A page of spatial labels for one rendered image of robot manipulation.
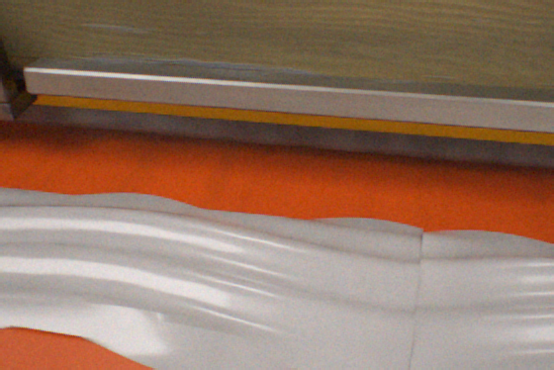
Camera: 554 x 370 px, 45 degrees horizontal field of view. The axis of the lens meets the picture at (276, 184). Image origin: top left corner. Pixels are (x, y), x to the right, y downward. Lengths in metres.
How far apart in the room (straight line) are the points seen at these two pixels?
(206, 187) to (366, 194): 0.06
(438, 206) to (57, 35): 0.15
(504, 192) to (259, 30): 0.11
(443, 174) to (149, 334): 0.13
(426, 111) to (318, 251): 0.06
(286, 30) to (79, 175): 0.10
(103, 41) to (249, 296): 0.11
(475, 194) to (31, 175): 0.17
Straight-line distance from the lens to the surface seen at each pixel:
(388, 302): 0.20
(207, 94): 0.24
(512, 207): 0.25
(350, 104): 0.22
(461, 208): 0.25
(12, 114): 0.28
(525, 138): 0.25
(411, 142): 0.25
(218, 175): 0.26
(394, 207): 0.24
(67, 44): 0.27
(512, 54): 0.23
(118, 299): 0.21
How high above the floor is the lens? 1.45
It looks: 65 degrees down
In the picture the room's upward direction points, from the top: 22 degrees counter-clockwise
